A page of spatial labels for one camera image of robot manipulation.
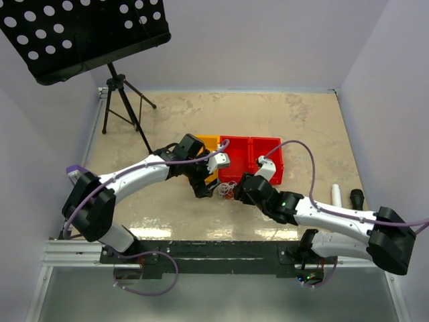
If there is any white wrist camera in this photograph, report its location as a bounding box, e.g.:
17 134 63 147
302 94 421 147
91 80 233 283
207 152 231 174
255 156 276 181

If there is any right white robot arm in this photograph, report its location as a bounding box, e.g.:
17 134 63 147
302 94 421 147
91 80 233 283
233 173 416 275

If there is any yellow plastic bin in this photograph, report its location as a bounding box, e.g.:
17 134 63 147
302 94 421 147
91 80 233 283
196 135 220 184

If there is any red right plastic bin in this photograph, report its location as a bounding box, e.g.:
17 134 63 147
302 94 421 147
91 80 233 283
249 136 285 186

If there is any black plastic cylinder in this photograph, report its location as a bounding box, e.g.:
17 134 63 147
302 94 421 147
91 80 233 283
350 189 365 211

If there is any red middle plastic bin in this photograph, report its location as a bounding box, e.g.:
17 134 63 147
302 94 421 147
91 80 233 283
219 136 251 182

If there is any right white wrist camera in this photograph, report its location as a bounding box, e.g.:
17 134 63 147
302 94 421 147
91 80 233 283
255 156 276 181

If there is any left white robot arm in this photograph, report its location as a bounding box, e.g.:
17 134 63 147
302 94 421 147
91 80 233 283
62 133 230 263

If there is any aluminium frame rail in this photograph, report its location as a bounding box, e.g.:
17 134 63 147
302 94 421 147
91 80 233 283
43 238 398 268

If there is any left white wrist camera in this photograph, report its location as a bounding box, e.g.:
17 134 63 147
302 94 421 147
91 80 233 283
207 152 231 174

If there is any black perforated music stand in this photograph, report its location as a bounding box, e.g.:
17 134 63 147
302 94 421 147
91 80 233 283
1 0 171 135

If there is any red plastic bin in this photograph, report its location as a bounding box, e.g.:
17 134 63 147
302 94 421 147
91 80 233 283
219 136 251 182
249 136 285 186

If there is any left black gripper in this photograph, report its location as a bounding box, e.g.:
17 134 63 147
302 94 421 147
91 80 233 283
183 150 221 198

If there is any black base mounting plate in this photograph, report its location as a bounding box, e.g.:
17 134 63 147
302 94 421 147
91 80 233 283
100 240 322 279

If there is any white plastic cylinder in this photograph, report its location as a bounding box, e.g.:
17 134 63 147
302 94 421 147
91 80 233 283
331 184 343 208

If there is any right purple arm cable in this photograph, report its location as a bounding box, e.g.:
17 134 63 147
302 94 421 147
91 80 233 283
263 140 429 288

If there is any purple tool holder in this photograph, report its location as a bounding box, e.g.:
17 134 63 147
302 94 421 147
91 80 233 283
66 164 88 185

